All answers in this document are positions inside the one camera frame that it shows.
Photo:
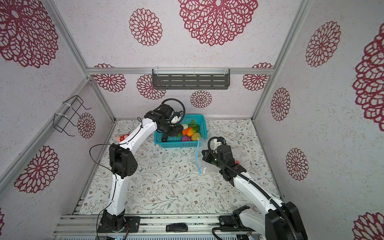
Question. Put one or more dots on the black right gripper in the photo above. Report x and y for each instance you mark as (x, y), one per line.
(207, 157)

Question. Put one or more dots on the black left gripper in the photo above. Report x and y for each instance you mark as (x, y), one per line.
(173, 133)

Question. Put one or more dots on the clear zip top bag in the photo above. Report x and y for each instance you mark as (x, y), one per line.
(210, 144)

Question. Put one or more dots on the purple onion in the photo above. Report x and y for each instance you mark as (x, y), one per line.
(185, 138)

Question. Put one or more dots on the white radish with leaves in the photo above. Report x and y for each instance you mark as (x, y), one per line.
(190, 125)

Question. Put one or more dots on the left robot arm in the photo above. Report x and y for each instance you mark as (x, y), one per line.
(123, 165)

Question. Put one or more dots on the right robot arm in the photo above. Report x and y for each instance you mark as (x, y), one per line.
(275, 220)

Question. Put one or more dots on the yellow green potato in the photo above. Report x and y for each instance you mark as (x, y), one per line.
(195, 136)

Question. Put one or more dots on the orange carrot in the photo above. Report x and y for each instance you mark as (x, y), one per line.
(184, 132)

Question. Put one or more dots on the teal plastic basket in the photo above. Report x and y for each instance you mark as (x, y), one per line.
(176, 142)

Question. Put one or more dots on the green yellow cucumber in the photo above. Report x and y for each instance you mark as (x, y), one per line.
(193, 130)

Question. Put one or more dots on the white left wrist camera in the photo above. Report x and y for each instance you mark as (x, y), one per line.
(175, 120)

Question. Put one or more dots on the grey wall shelf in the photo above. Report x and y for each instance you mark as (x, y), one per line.
(194, 79)

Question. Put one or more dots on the small black device on rail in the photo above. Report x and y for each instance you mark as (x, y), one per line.
(177, 228)

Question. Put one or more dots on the black wire wall rack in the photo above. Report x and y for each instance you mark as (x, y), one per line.
(71, 109)

